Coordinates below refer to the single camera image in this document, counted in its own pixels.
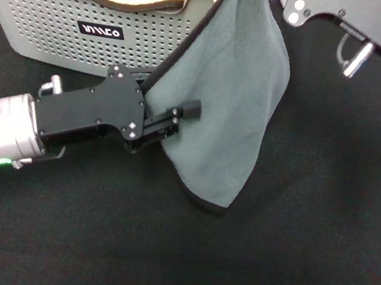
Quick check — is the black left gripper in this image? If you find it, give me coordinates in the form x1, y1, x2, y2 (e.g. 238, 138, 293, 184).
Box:
27, 51, 209, 171

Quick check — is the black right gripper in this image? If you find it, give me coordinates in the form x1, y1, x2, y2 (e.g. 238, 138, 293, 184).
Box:
260, 0, 381, 56

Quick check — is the grey perforated storage box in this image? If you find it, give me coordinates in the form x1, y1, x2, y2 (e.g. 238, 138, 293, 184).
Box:
0, 0, 227, 97

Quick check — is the black tablecloth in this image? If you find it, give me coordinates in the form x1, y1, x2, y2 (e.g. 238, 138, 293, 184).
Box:
0, 0, 381, 285

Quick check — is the silver cable connector plug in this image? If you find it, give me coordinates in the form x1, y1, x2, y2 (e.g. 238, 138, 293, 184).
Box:
333, 30, 376, 82
37, 72, 66, 99

